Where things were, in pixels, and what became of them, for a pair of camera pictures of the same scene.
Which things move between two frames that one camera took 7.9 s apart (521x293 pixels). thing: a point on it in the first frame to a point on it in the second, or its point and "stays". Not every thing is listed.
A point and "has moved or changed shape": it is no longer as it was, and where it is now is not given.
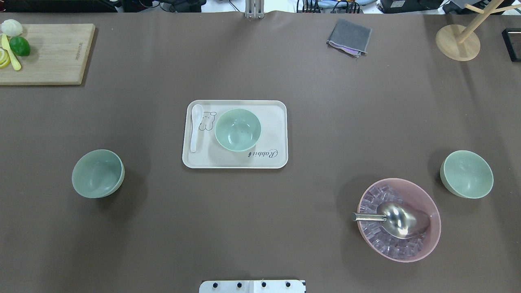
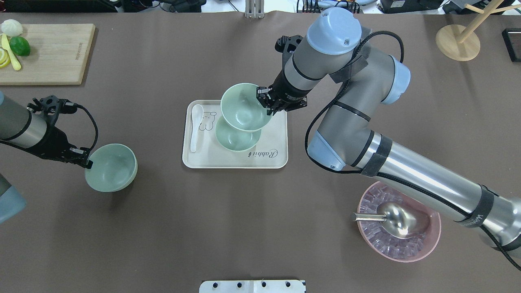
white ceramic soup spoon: (197, 113) stays
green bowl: (467, 174) to (241, 109)
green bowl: (98, 173) has moved or changed shape
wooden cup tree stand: (459, 43) stays
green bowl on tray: (237, 130) stays
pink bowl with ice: (382, 243) stays
